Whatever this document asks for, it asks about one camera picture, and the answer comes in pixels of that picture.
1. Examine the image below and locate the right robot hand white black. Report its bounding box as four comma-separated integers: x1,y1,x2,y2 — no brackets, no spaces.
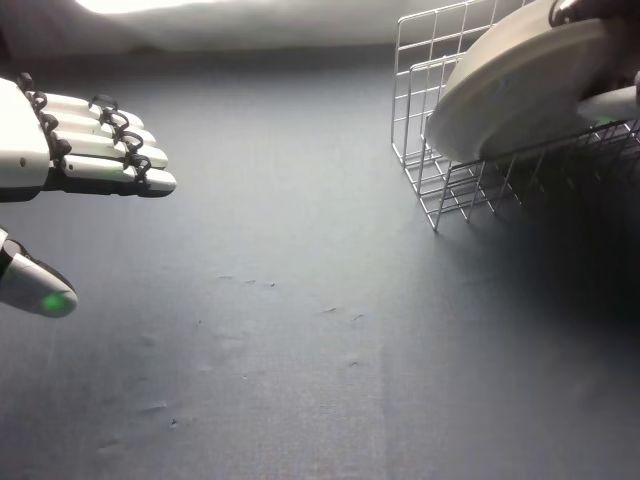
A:
547,0,640,129

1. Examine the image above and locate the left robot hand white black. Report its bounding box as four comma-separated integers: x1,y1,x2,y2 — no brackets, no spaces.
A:
0,72,179,319

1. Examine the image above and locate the white plate with black rim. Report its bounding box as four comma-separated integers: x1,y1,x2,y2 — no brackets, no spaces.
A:
424,0,640,164

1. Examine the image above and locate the silver wire plate rack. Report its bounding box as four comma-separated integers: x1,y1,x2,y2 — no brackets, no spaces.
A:
389,0,640,233

